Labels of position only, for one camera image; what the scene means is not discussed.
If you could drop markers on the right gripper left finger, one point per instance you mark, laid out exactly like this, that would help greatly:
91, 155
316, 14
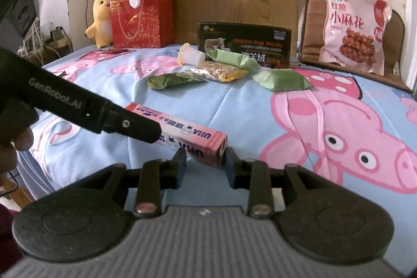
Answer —
155, 177

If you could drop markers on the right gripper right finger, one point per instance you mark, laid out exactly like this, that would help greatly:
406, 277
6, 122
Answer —
252, 175

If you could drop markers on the pink UHA candy box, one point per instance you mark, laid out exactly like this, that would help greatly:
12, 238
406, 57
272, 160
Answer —
202, 143

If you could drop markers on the green candy bag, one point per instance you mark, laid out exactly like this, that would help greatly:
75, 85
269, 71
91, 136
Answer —
170, 80

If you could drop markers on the light green pastry packet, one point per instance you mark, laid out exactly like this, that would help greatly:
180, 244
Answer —
281, 80

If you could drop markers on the yellow nut snack packet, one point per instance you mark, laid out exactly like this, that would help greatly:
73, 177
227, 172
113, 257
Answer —
219, 72

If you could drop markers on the person's left hand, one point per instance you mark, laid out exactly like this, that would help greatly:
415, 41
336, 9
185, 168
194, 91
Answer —
8, 158

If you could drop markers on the red envelope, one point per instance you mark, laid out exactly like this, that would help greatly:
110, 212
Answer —
101, 54

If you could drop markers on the yellow duck plush toy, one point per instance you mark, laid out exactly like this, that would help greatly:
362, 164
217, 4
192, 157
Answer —
101, 28

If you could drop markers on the black cardboard storage box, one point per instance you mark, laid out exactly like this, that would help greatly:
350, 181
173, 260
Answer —
269, 46

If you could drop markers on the red gift bag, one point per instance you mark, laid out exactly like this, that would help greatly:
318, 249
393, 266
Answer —
151, 25

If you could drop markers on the brown chair cushion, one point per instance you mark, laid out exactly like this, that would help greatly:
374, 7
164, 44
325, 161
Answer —
357, 47

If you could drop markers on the large pink snack bag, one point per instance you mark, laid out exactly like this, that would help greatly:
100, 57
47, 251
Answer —
366, 15

